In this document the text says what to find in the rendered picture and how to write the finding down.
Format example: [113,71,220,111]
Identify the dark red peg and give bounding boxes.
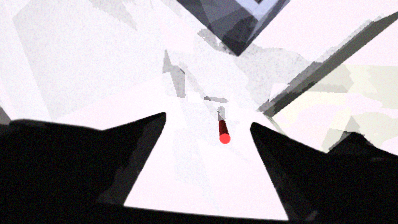
[219,120,231,144]

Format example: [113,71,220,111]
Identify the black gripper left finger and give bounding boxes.
[9,112,167,205]

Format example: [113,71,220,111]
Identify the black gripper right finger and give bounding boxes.
[250,122,398,221]

